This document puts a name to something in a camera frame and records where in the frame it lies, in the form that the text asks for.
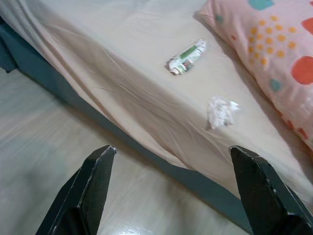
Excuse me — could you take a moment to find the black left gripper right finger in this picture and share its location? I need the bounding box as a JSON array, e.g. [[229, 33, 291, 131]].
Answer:
[[229, 145, 313, 235]]

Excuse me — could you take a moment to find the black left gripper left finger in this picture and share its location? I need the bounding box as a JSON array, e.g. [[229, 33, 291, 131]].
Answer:
[[35, 144, 116, 235]]

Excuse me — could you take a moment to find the white tissue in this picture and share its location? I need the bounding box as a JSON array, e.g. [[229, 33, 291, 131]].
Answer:
[[205, 95, 240, 130]]

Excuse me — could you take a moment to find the pink patterned pillow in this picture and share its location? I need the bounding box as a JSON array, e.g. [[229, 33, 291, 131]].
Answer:
[[195, 0, 313, 150]]

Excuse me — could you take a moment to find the white green paper wrapper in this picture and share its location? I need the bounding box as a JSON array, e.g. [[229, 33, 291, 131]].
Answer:
[[166, 39, 207, 76]]

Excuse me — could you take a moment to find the cream bed sheet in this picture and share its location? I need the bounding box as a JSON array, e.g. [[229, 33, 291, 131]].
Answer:
[[0, 0, 313, 204]]

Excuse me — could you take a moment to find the teal upholstered bed frame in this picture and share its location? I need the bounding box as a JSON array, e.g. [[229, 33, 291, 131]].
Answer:
[[0, 17, 254, 235]]

